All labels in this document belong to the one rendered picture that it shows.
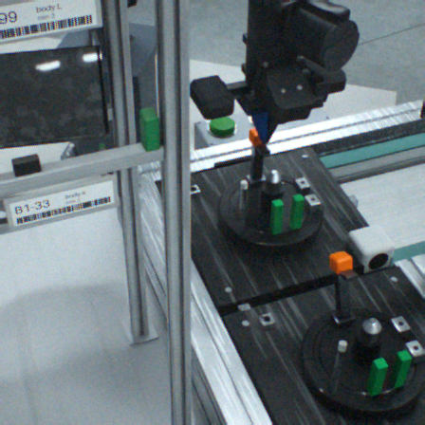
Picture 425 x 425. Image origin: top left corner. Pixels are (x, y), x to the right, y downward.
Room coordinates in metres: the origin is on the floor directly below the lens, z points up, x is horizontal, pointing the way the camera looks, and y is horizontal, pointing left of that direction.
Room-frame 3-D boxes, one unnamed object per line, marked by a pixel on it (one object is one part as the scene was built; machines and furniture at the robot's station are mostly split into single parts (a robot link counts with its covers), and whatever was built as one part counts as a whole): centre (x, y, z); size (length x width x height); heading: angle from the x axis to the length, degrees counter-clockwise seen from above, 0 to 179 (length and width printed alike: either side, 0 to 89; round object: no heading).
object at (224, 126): (0.95, -0.02, 0.96); 0.04 x 0.04 x 0.02
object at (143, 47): (1.03, 0.16, 0.96); 0.15 x 0.15 x 0.20; 75
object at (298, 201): (0.71, -0.11, 1.01); 0.01 x 0.01 x 0.05; 21
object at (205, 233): (0.75, -0.09, 0.96); 0.24 x 0.24 x 0.02; 21
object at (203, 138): (0.98, -0.09, 0.93); 0.21 x 0.07 x 0.06; 111
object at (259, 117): (0.78, -0.06, 1.11); 0.06 x 0.04 x 0.07; 21
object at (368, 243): (0.69, -0.21, 0.97); 0.05 x 0.05 x 0.04; 21
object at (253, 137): (0.79, -0.07, 1.04); 0.04 x 0.02 x 0.08; 21
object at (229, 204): (0.75, -0.09, 0.98); 0.14 x 0.14 x 0.02
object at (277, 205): (0.70, -0.09, 1.01); 0.01 x 0.01 x 0.05; 21
